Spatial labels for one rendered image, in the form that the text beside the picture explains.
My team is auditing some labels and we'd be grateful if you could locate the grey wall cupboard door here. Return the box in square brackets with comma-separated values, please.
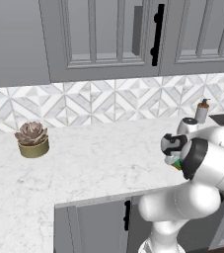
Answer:
[38, 0, 161, 84]
[158, 0, 224, 77]

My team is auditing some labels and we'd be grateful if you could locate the grey base cupboard door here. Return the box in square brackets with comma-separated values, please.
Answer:
[53, 197, 133, 253]

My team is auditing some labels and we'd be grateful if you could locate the succulent plant in olive pot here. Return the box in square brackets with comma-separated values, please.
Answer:
[14, 121, 50, 159]

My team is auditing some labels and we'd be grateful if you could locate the grey soap dispenser bottle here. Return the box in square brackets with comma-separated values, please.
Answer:
[194, 98, 212, 125]

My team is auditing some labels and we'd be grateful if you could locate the green and yellow sponge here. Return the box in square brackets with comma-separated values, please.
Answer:
[171, 158, 185, 172]

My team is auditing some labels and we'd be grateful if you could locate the black wall cupboard handle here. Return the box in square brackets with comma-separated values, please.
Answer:
[149, 3, 166, 67]

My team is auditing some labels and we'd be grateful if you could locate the black base cupboard handle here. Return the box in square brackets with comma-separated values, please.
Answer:
[123, 200, 131, 232]

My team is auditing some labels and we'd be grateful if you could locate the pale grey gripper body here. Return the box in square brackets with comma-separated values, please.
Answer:
[164, 153, 181, 166]

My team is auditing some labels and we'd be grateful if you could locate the plain grey wall cupboard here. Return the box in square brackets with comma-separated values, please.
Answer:
[0, 0, 51, 89]

